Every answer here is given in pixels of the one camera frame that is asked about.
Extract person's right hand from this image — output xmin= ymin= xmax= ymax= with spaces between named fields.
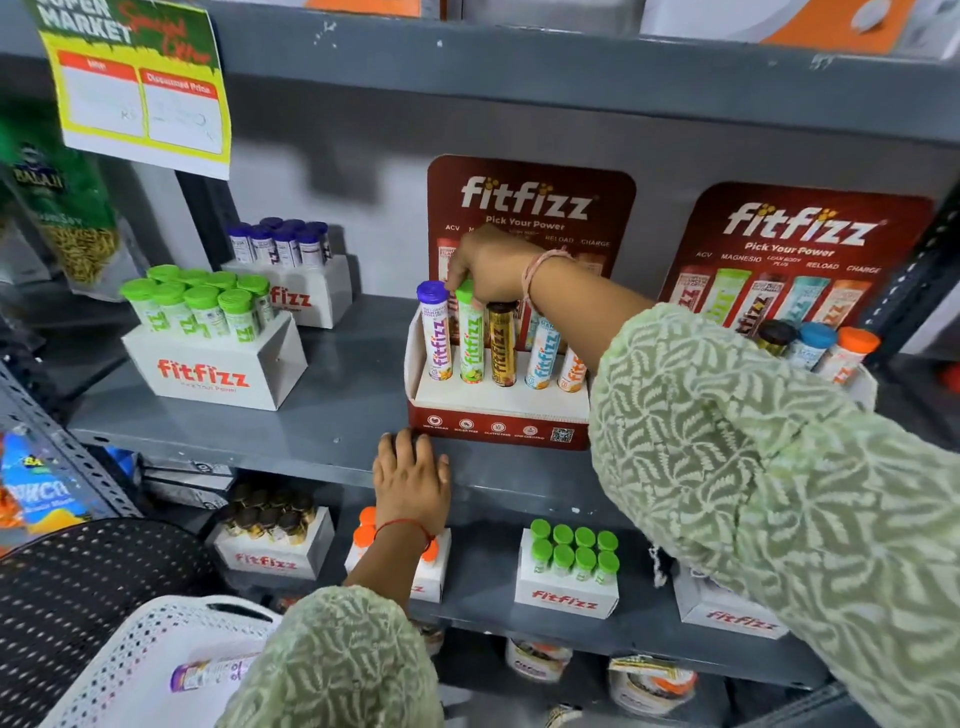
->
xmin=445 ymin=223 xmax=555 ymax=306

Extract person's left hand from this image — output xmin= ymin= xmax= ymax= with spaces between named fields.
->
xmin=372 ymin=429 xmax=453 ymax=538

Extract green-capped striped tube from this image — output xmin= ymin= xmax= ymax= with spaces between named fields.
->
xmin=455 ymin=279 xmax=487 ymax=385

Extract person's right forearm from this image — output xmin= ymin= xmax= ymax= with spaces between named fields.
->
xmin=522 ymin=255 xmax=960 ymax=728

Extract person's left forearm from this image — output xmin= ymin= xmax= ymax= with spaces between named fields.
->
xmin=216 ymin=525 xmax=451 ymax=728

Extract purple-capped white tube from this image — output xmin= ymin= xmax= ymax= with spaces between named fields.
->
xmin=170 ymin=654 xmax=260 ymax=693
xmin=417 ymin=281 xmax=454 ymax=381

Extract red and white display stand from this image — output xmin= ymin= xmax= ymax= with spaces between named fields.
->
xmin=403 ymin=155 xmax=637 ymax=452
xmin=658 ymin=182 xmax=935 ymax=414

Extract black and gold tube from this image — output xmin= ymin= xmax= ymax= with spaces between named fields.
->
xmin=486 ymin=301 xmax=520 ymax=388

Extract grey metal shelf rack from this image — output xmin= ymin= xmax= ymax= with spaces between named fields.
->
xmin=0 ymin=0 xmax=960 ymax=728

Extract blue and white tube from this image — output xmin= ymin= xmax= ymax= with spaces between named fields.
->
xmin=525 ymin=316 xmax=562 ymax=390

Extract group of black-capped tubes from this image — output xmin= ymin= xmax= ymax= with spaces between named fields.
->
xmin=221 ymin=483 xmax=316 ymax=546

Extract white display box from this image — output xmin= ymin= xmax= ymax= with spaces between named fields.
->
xmin=514 ymin=528 xmax=621 ymax=621
xmin=344 ymin=527 xmax=453 ymax=605
xmin=206 ymin=507 xmax=336 ymax=581
xmin=671 ymin=562 xmax=789 ymax=640
xmin=221 ymin=253 xmax=354 ymax=330
xmin=121 ymin=311 xmax=309 ymax=412

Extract orange and white tube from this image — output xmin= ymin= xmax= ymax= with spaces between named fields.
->
xmin=557 ymin=345 xmax=590 ymax=394

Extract group of blue-capped tubes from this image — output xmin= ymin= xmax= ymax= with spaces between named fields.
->
xmin=226 ymin=217 xmax=333 ymax=268

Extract group of green-capped tubes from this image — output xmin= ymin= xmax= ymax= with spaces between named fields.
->
xmin=120 ymin=264 xmax=275 ymax=345
xmin=529 ymin=519 xmax=621 ymax=586

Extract black packets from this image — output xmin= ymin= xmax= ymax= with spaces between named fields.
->
xmin=138 ymin=453 xmax=237 ymax=511

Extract white jar with orange label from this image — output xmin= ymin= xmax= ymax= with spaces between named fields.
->
xmin=504 ymin=637 xmax=575 ymax=684
xmin=607 ymin=654 xmax=699 ymax=719

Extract black-capped tube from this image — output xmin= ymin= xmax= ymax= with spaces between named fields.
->
xmin=756 ymin=320 xmax=798 ymax=357

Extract white plastic basket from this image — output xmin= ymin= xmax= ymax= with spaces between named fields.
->
xmin=37 ymin=596 xmax=282 ymax=728

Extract black perforated basket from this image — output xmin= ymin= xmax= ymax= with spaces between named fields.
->
xmin=0 ymin=517 xmax=219 ymax=728

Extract blue snack packet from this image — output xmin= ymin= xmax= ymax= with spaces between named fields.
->
xmin=0 ymin=431 xmax=95 ymax=552

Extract blue-capped tube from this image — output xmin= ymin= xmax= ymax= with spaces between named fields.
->
xmin=786 ymin=322 xmax=837 ymax=372

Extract yellow and green price sign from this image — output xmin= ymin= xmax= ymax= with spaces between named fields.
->
xmin=26 ymin=0 xmax=232 ymax=181

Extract green snack packet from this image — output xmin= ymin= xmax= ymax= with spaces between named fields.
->
xmin=0 ymin=97 xmax=147 ymax=301

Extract orange and white box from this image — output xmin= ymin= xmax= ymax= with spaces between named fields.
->
xmin=641 ymin=0 xmax=960 ymax=60

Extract red thread bracelet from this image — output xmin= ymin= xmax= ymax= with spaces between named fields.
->
xmin=373 ymin=517 xmax=436 ymax=549

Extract pink thread bracelet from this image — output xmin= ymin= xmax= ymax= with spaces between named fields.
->
xmin=521 ymin=249 xmax=575 ymax=312

